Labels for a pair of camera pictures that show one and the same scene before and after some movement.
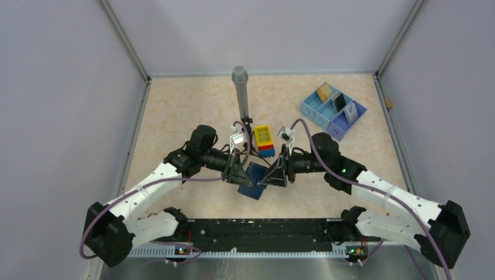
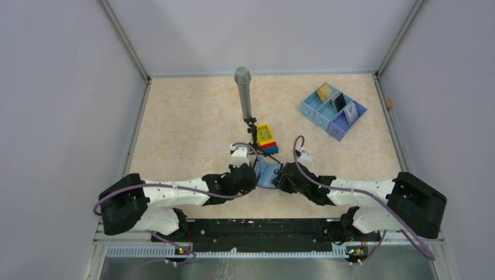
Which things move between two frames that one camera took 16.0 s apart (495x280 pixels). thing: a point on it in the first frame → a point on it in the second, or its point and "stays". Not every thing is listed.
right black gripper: x=278 y=175 → x=281 y=182
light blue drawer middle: x=325 y=114 stays
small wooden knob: x=389 y=103 stays
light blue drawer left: x=310 y=104 stays
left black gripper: x=240 y=177 → x=250 y=186
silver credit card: x=352 y=113 stays
